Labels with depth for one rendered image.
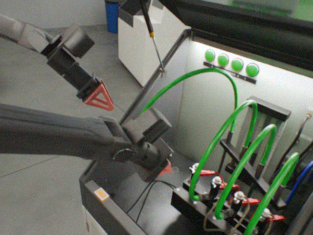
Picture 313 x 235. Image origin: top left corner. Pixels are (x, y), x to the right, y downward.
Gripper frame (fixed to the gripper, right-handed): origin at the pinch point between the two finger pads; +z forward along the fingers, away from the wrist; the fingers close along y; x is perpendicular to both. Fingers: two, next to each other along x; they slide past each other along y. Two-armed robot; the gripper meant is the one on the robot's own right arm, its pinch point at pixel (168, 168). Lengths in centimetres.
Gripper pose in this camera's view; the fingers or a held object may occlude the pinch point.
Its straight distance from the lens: 67.6
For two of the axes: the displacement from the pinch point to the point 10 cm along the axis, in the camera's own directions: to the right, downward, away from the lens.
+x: -5.2, -5.0, 6.9
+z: 5.3, 4.4, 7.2
